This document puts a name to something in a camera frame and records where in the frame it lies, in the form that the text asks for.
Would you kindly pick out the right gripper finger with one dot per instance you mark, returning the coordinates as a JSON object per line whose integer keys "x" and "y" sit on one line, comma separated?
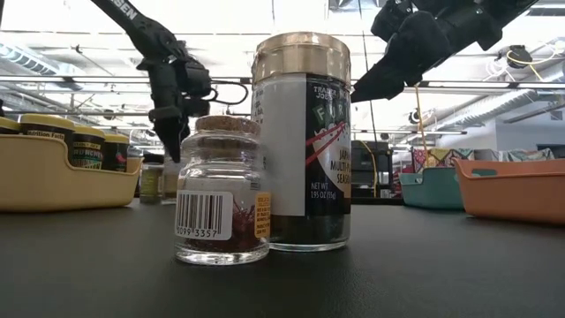
{"x": 406, "y": 66}

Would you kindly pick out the tan lid furikake jar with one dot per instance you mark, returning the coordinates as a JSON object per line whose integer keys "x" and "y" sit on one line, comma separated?
{"x": 170, "y": 181}
{"x": 304, "y": 154}

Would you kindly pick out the yellow lid chili onion jar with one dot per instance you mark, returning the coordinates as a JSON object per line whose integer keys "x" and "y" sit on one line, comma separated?
{"x": 9, "y": 126}
{"x": 115, "y": 154}
{"x": 88, "y": 150}
{"x": 48, "y": 128}

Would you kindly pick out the small cork stoppered glass jar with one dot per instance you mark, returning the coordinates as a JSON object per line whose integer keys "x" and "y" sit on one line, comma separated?
{"x": 203, "y": 216}

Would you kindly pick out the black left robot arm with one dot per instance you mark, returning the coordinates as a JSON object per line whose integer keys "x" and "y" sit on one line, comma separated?
{"x": 132, "y": 22}

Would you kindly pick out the black lid green herb jar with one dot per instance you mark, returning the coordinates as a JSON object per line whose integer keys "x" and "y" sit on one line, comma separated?
{"x": 151, "y": 185}

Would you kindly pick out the grey ceiling pipe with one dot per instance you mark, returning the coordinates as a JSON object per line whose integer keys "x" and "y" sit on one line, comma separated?
{"x": 88, "y": 113}

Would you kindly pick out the colourful patterned cloth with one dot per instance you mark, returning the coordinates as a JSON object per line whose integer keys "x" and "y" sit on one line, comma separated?
{"x": 441, "y": 158}

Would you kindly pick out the black computer tower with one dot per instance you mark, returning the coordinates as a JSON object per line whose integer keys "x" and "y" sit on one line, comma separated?
{"x": 371, "y": 176}

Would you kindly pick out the teal plastic bin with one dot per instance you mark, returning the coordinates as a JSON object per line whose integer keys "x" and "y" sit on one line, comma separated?
{"x": 430, "y": 190}

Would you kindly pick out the yellow plastic bin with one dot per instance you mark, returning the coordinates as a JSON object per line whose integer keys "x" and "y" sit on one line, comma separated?
{"x": 53, "y": 185}

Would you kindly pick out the ribbed ceiling air vent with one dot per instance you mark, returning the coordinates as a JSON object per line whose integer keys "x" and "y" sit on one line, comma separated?
{"x": 26, "y": 59}

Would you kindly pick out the coral orange plastic bin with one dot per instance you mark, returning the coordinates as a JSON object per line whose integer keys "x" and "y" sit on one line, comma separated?
{"x": 512, "y": 199}

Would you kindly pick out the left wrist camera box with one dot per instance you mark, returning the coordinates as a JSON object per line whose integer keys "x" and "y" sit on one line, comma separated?
{"x": 196, "y": 79}

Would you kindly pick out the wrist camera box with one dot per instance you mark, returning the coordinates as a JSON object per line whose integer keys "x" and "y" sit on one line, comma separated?
{"x": 390, "y": 20}
{"x": 196, "y": 79}

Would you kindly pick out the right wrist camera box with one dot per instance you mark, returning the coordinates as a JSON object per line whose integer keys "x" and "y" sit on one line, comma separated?
{"x": 390, "y": 20}

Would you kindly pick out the round silver air duct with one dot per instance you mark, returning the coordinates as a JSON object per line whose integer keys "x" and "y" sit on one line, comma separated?
{"x": 485, "y": 108}

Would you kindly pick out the long horizontal overhead rail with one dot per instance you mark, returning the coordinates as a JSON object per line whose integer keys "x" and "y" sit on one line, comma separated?
{"x": 66, "y": 80}

